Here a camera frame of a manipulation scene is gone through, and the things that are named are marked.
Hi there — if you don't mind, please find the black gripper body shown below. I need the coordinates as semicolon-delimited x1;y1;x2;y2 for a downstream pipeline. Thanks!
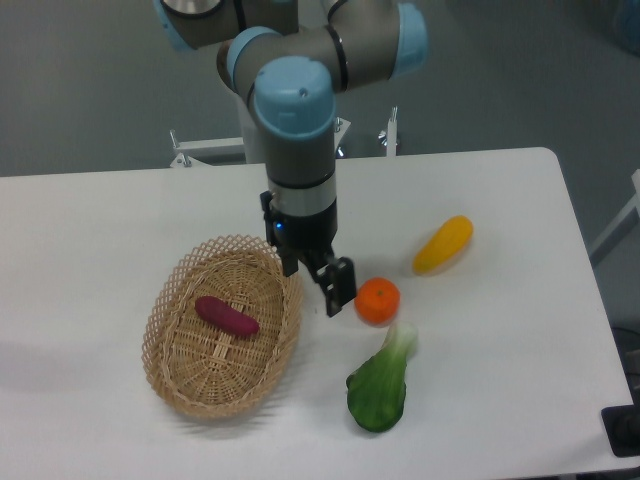
260;191;337;280

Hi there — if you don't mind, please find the purple sweet potato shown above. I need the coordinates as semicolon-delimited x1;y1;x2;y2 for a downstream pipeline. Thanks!
195;296;260;338

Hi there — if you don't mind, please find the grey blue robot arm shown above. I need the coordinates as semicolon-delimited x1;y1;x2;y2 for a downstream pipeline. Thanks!
155;1;428;315

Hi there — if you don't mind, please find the woven wicker basket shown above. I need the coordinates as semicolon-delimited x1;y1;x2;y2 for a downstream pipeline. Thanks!
142;235;303;420

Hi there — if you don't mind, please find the orange mandarin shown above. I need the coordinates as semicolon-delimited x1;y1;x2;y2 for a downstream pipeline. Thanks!
354;277;401;325

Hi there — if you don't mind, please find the green bok choy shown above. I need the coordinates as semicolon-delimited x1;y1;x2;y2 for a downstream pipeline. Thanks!
346;322;418;433

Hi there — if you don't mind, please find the white furniture leg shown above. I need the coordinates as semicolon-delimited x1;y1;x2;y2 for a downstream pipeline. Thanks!
588;170;639;267

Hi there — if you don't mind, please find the black device at table edge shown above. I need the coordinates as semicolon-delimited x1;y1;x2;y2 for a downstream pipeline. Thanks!
601;405;639;458

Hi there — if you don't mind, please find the white metal mounting frame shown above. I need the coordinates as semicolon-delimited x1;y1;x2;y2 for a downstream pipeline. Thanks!
169;105;400;168

